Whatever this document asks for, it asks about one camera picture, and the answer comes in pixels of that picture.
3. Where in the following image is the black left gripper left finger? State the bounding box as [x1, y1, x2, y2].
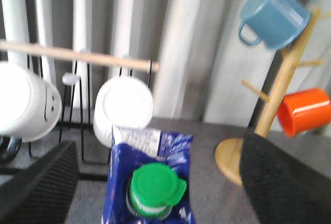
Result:
[1, 141, 79, 223]

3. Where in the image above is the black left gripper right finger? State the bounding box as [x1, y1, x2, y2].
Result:
[239, 131, 330, 223]

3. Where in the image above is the blue white milk carton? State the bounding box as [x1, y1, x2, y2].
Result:
[101, 127, 196, 223]

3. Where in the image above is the wooden mug tree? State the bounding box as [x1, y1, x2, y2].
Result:
[215, 7, 330, 186]

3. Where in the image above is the orange enamel mug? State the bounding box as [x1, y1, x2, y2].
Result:
[277, 87, 330, 137]

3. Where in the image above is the white smiley face mug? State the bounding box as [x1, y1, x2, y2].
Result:
[1, 62, 62, 163]

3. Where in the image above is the white ribbed mug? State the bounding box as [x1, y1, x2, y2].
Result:
[93, 76, 154, 148]

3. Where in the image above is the blue enamel mug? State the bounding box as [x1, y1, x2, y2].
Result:
[238, 0, 312, 50]

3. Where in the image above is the grey white curtain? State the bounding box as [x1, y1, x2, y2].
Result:
[0, 0, 331, 137]

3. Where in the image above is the black wire mug rack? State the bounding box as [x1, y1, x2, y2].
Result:
[0, 40, 160, 182]

